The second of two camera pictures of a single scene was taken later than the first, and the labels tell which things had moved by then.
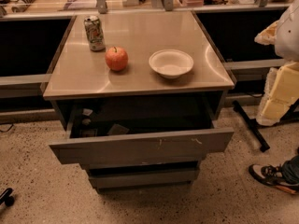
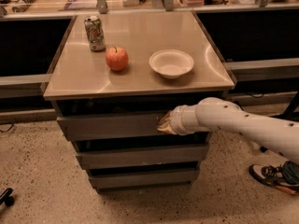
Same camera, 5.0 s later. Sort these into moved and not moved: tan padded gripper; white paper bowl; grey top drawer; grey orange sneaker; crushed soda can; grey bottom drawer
Moved: tan padded gripper; grey top drawer
Not moved: grey orange sneaker; crushed soda can; white paper bowl; grey bottom drawer
